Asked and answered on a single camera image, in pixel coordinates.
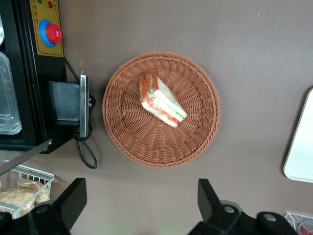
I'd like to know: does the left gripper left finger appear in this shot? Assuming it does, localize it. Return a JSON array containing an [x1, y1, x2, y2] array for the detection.
[[27, 178, 88, 235]]

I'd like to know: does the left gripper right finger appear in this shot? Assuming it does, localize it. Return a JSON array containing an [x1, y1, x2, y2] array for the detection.
[[188, 178, 245, 235]]

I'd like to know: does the triangle sandwich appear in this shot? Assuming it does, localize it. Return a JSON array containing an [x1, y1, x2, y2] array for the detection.
[[138, 71, 188, 128]]

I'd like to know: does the round brown wicker basket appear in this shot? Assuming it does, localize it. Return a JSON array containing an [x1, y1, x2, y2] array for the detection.
[[102, 51, 222, 169]]

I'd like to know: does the beige plastic tray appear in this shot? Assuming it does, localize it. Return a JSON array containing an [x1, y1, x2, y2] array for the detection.
[[283, 87, 313, 184]]

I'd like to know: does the clear snack bag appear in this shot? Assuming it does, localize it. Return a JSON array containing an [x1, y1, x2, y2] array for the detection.
[[17, 178, 51, 204], [0, 188, 37, 214]]

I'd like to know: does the metal lever bar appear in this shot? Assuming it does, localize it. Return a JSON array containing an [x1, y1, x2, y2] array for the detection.
[[0, 138, 53, 176]]

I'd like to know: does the clear acrylic bottle rack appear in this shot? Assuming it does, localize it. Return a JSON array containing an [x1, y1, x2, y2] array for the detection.
[[285, 211, 313, 235]]

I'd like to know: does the red cola bottle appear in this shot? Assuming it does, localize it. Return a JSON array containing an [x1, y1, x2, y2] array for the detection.
[[298, 219, 313, 235]]

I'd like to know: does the clear plastic container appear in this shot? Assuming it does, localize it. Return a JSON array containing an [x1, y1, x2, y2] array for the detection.
[[0, 51, 22, 135], [0, 13, 5, 47]]

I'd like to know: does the black sealing machine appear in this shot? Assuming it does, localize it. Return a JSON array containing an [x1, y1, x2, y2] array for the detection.
[[0, 0, 90, 154]]

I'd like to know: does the yellow control panel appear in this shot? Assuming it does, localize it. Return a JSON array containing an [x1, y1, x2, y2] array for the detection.
[[29, 0, 65, 58]]

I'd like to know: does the red emergency stop button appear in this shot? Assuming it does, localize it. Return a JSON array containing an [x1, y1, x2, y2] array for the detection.
[[39, 19, 63, 47]]

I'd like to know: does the black machine cable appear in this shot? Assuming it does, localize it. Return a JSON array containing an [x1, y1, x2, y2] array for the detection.
[[64, 56, 98, 169]]

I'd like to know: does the white wire rack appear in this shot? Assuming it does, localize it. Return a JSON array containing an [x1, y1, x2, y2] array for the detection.
[[0, 160, 56, 220]]

